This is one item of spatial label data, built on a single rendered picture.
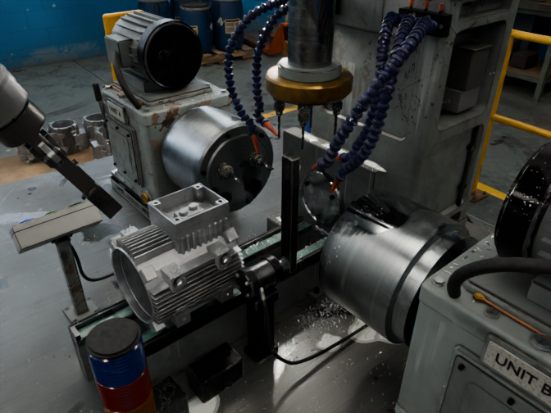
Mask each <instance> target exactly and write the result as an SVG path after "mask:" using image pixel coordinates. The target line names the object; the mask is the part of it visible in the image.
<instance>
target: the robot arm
mask: <svg viewBox="0 0 551 413"><path fill-rule="evenodd" d="M44 121H45V115H44V113H43V112H42V111H41V110H40V109H39V108H38V107H37V106H36V105H35V104H34V103H33V102H32V101H31V100H30V99H29V98H28V91H27V90H26V91H25V90H24V89H23V88H22V87H21V86H20V85H19V82H16V78H15V77H14V76H13V75H12V74H11V73H10V72H9V71H8V70H7V69H6V67H5V66H4V65H2V64H0V143H2V144H3V145H4V146H5V147H7V148H17V147H19V146H20V145H22V144H24V146H25V148H27V149H28V150H29V151H30V153H31V154H32V155H34V156H35V157H37V158H40V159H41V160H42V161H43V162H44V163H45V164H46V165H47V166H49V167H50V168H52V169H53V168H55V169H56V170H57V171H58V172H59V173H61V174H62V175H63V176H64V177H65V178H66V179H68V180H69V181H70V182H71V183H72V184H73V185H74V186H76V187H77V188H78V189H79V190H80V191H81V192H82V193H83V196H82V197H81V198H82V199H83V200H85V199H86V198H87V199H88V200H89V201H90V202H92V203H93V204H94V205H95V206H96V207H97V208H98V209H99V210H100V211H101V212H102V213H104V214H105V215H106V216H107V217H108V218H109V219H111V218H112V217H113V216H114V215H115V214H116V213H117V212H118V211H119V210H120V209H121V208H122V205H121V204H120V203H118V202H117V201H116V200H115V199H114V198H113V197H112V196H111V195H110V194H109V193H108V192H106V191H105V190H104V189H103V188H102V187H101V186H100V185H99V184H98V183H97V182H95V181H94V180H93V179H92V178H91V177H90V176H89V175H88V174H87V173H85V172H84V171H83V170H82V169H81V168H80V167H79V166H78V165H77V164H78V163H79V162H78V161H77V160H76V159H75V158H74V159H73V160H72V161H70V160H69V158H68V156H67V153H66V152H65V151H64V150H63V149H62V148H61V147H60V146H59V145H58V144H57V143H56V140H55V139H54V138H53V137H52V136H51V135H50V134H49V133H47V131H46V130H45V129H43V128H42V129H41V127H42V126H43V124H44Z"/></svg>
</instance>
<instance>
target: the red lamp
mask: <svg viewBox="0 0 551 413"><path fill-rule="evenodd" d="M96 384H97V386H98V391H99V395H100V398H101V400H102V404H103V405H104V406H105V407H106V408H107V409H108V410H109V411H113V412H117V413H122V412H127V411H132V410H134V409H136V408H138V407H139V406H141V405H142V404H143V403H144V402H145V401H146V400H147V399H148V397H149V395H150V393H151V390H152V384H151V379H150V375H149V371H148V363H147V365H146V367H145V370H144V372H143V373H142V374H141V375H140V376H139V377H138V378H137V379H136V380H135V381H134V382H132V383H129V384H127V385H126V386H122V387H119V388H109V387H105V386H102V385H101V384H100V383H98V382H97V380H96Z"/></svg>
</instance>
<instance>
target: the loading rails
mask: <svg viewBox="0 0 551 413"><path fill-rule="evenodd" d="M301 222H302V223H301ZM300 223H301V224H300ZM304 224H306V223H304V220H303V216H299V217H298V246H297V253H298V255H297V269H296V270H295V271H293V272H292V273H289V272H287V271H286V270H284V273H285V277H284V280H283V281H282V282H280V283H279V284H277V285H275V286H274V287H275V288H276V289H278V290H279V299H278V300H277V301H275V302H274V317H275V316H277V315H279V314H280V313H281V312H283V311H285V310H287V309H289V308H290V307H292V306H293V305H295V304H297V303H298V302H301V301H302V300H303V299H305V298H307V299H308V300H310V301H311V302H313V303H314V304H317V303H318V302H321V300H324V299H325V298H326V295H325V293H324V292H323V291H322V289H321V286H320V282H319V262H320V258H321V254H320V250H321V249H322V248H323V247H324V244H325V242H326V241H324V240H326V238H323V239H322V241H321V240H319V243H317V242H315V244H316V246H315V247H313V246H314V244H312V245H310V242H311V234H312V226H311V225H310V224H309V223H307V225H305V226H304ZM300 225H301V227H300ZM302 225H303V226H302ZM300 229H301V230H300ZM280 231H281V225H280V226H278V227H275V228H274V229H271V230H269V231H267V232H265V233H264V234H260V235H258V236H257V237H255V238H252V239H250V240H248V241H247V242H244V243H241V244H240V245H238V247H239V248H240V249H241V250H242V249H243V250H242V251H241V253H243V255H242V256H241V257H242V258H243V260H242V261H243V262H244V263H243V265H244V266H247V267H248V266H250V265H252V264H254V263H256V262H258V261H260V259H261V258H263V257H264V256H267V255H272V256H274V257H276V258H277V259H278V260H280V255H281V235H280ZM273 235H274V236H273ZM276 235H277V236H278V237H277V236H276ZM279 236H280V238H279ZM265 238H266V240H267V239H268V240H269V241H270V242H269V241H268V240H267V241H268V242H267V241H266V240H265ZM259 240H260V241H261V242H260V241H259ZM276 240H277V241H276ZM257 241H258V242H259V243H257ZM323 241H324V242H323ZM266 243H268V245H269V246H268V245H267V244H266ZM253 244H254V245H253ZM263 244H264V245H263ZM270 244H271V245H270ZM320 244H321V245H320ZM250 245H251V247H252V248H251V247H250ZM255 246H256V247H257V249H256V247H255ZM305 246H307V247H305ZM259 248H260V249H259ZM263 248H264V249H263ZM246 249H248V253H246V251H247V250H246ZM253 249H254V250H253ZM258 249H259V250H258ZM307 249H308V251H307ZM245 250H246V251H245ZM257 250H258V251H257ZM305 250H306V251H305ZM251 251H252V252H251ZM250 252H251V253H250ZM246 255H248V256H246ZM299 257H300V258H299ZM233 295H234V296H233V297H232V298H231V299H229V300H227V301H225V302H223V303H220V302H217V303H215V304H213V305H212V306H210V305H209V304H208V303H206V304H205V305H203V306H201V307H199V308H198V309H196V310H194V311H191V312H190V315H191V321H190V322H188V323H187V324H184V325H182V326H181V327H179V328H177V327H176V326H175V325H174V326H172V327H170V328H169V329H168V328H167V327H165V328H164V329H161V330H159V331H157V332H156V333H153V332H152V330H151V329H148V328H146V326H143V324H142V323H141V322H140V321H139V320H138V319H137V316H135V314H134V313H133V311H132V310H131V309H130V305H129V304H128V302H127V301H126V300H121V301H119V302H117V303H115V304H113V305H111V306H108V307H106V308H104V309H102V310H100V311H98V312H95V313H93V314H92V315H89V316H87V317H85V318H83V319H82V320H78V321H76V322H75V323H73V324H70V325H68V329H69V331H70V335H71V339H72V342H73V344H74V347H75V352H76V355H77V357H78V361H79V363H80V368H81V370H82V371H83V373H84V375H85V377H86V378H87V380H88V381H89V382H90V381H92V380H93V379H94V380H95V378H94V375H93V370H92V366H91V364H90V361H89V356H88V353H87V350H86V347H85V339H86V337H87V335H88V333H89V332H90V330H91V329H92V328H94V327H95V326H96V325H98V324H99V323H101V322H103V321H104V320H109V319H112V318H127V319H131V320H133V321H135V322H136V323H137V324H138V325H139V327H140V330H141V334H142V339H143V346H144V351H145V355H146V359H147V363H148V371H149V375H150V379H151V384H152V386H153V385H154V384H156V383H158V382H159V381H161V380H163V379H164V378H166V377H167V376H169V375H172V376H173V377H176V376H177V375H179V374H181V373H183V372H184V371H186V366H187V365H188V364H189V363H191V362H192V361H195V360H196V359H198V358H199V357H201V356H204V355H205V354H206V353H208V352H210V351H211V350H213V349H214V348H216V347H218V346H220V345H221V344H222V343H225V342H228V344H230V343H232V342H233V341H235V340H237V339H238V338H241V337H242V336H244V335H245V334H247V333H248V324H247V304H246V303H245V302H243V301H242V296H241V292H240V291H239V290H238V289H236V288H235V289H233ZM95 383H96V380H95Z"/></svg>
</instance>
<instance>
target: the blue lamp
mask: <svg viewBox="0 0 551 413"><path fill-rule="evenodd" d="M88 356H89V361H90V364H91V366H92V370H93V375H94V378H95V379H96V380H97V382H98V383H100V384H101V385H102V386H105V387H109V388H119V387H122V386H126V385H127V384H130V383H132V382H134V381H135V380H136V379H137V378H138V377H139V376H140V375H141V374H142V373H143V372H144V370H145V367H146V365H147V359H146V355H145V351H144V346H143V339H142V334H141V337H140V340H139V342H138V344H137V345H136V346H135V347H134V348H133V350H132V351H131V352H129V353H127V354H126V355H124V356H121V357H119V358H116V359H112V360H102V359H98V358H96V357H94V356H91V355H90V354H89V353H88Z"/></svg>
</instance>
